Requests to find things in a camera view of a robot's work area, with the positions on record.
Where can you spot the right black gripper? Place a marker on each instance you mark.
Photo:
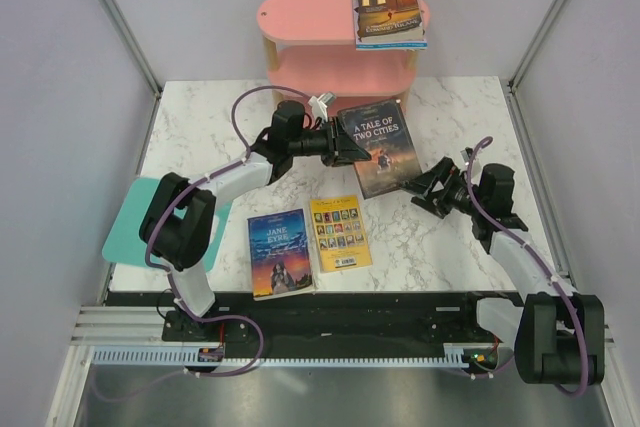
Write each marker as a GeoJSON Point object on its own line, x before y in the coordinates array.
{"type": "Point", "coordinates": [447, 173]}

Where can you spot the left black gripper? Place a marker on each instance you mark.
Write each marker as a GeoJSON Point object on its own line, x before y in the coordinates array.
{"type": "Point", "coordinates": [341, 147]}

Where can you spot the Tale of Two Cities book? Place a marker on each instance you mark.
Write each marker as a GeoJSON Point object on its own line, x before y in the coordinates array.
{"type": "Point", "coordinates": [380, 128]}

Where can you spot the dog picture book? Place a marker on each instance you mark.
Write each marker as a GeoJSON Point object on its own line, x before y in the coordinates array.
{"type": "Point", "coordinates": [390, 44]}

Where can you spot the Jane Eyre book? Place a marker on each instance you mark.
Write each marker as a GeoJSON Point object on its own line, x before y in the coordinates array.
{"type": "Point", "coordinates": [279, 255]}

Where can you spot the brown Edward Tulane book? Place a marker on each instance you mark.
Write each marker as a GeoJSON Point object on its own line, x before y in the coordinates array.
{"type": "Point", "coordinates": [390, 7]}

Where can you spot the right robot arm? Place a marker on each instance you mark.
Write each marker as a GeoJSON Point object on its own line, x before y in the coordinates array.
{"type": "Point", "coordinates": [557, 335]}

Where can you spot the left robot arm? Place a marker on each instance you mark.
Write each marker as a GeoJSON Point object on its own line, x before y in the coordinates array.
{"type": "Point", "coordinates": [178, 223]}

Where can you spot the yellow paperback book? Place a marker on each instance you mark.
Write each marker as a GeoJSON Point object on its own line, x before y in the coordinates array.
{"type": "Point", "coordinates": [340, 233]}

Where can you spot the pink three-tier shelf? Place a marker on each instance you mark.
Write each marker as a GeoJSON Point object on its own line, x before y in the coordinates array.
{"type": "Point", "coordinates": [310, 46]}

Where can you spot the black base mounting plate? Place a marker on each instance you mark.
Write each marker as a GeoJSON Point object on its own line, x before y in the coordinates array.
{"type": "Point", "coordinates": [422, 317]}

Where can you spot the teal plastic file folder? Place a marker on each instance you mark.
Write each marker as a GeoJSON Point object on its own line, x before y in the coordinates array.
{"type": "Point", "coordinates": [123, 244]}

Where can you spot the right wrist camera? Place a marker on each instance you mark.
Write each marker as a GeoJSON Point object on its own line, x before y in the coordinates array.
{"type": "Point", "coordinates": [466, 154]}

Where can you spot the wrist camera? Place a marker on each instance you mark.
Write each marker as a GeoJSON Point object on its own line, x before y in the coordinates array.
{"type": "Point", "coordinates": [466, 154]}
{"type": "Point", "coordinates": [320, 105]}

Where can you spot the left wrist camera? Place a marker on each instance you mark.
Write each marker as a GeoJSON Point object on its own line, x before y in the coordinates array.
{"type": "Point", "coordinates": [320, 105]}

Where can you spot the white slotted cable duct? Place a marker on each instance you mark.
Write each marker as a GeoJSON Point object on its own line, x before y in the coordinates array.
{"type": "Point", "coordinates": [445, 356]}

